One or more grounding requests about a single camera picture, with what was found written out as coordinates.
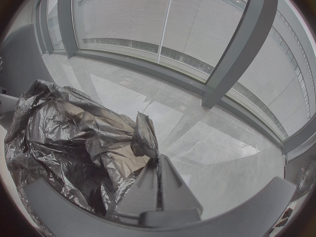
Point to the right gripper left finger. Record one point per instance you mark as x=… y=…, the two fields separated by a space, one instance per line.
x=140 y=194

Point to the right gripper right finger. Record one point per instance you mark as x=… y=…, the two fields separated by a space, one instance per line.
x=177 y=194

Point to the black plastic bag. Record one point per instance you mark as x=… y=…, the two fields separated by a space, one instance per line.
x=61 y=137

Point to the white trash bin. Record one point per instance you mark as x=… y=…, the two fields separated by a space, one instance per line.
x=130 y=159

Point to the window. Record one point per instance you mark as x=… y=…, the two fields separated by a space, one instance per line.
x=246 y=46

